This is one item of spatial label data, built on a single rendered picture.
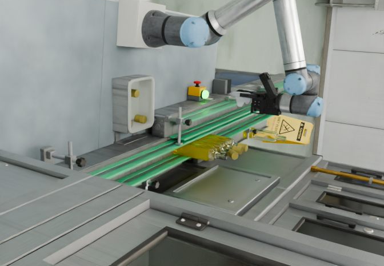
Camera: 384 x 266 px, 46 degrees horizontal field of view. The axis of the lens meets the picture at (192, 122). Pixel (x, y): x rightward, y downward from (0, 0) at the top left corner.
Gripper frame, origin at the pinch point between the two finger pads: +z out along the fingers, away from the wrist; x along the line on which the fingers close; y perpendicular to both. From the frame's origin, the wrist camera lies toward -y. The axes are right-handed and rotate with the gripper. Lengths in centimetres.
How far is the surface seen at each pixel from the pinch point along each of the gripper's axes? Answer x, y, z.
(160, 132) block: -7.4, 21.4, 32.1
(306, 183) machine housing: 31, 45, -24
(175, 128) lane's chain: 2.3, 21.4, 30.3
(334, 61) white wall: 591, 51, 100
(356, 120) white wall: 590, 143, 54
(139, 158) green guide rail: -30.7, 25.5, 25.8
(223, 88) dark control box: 61, 12, 36
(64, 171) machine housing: -93, 6, 1
